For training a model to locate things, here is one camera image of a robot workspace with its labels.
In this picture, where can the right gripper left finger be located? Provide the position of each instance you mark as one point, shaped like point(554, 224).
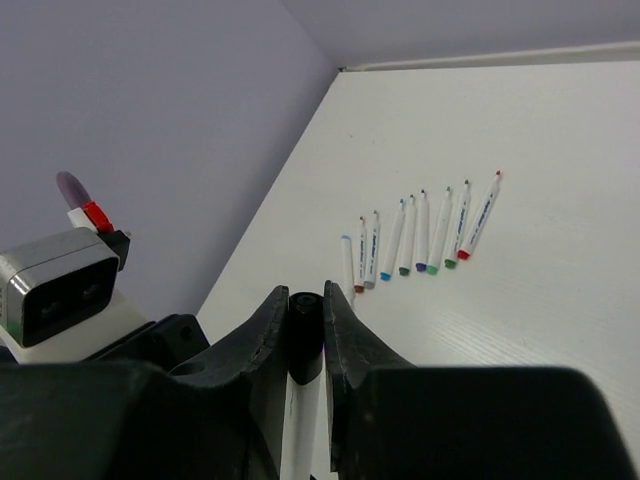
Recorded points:
point(241, 384)

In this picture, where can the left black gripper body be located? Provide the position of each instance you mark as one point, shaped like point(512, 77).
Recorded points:
point(165, 344)

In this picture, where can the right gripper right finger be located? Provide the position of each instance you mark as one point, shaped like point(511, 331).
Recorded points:
point(351, 351)

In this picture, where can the black pen cap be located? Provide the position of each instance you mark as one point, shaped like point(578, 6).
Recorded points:
point(305, 336)

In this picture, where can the light blue marker pen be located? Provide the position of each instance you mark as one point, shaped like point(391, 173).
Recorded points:
point(393, 244)

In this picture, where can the black marker pen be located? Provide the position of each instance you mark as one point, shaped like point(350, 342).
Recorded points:
point(301, 407)

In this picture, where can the pink cap blue marker pen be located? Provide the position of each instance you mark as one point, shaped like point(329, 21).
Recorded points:
point(347, 284)

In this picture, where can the dark green marker pen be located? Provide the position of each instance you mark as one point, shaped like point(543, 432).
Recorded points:
point(408, 237)

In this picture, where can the teal green marker pen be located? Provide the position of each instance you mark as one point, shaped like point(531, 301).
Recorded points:
point(441, 229)

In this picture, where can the dark red marker pen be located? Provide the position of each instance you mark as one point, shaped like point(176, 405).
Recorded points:
point(359, 285)

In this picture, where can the grey green marker pen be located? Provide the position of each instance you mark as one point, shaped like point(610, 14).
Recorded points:
point(372, 260)

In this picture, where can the dark blue marker pen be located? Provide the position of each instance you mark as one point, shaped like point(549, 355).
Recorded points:
point(422, 233)

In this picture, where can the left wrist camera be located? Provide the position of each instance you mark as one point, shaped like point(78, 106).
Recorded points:
point(59, 301)

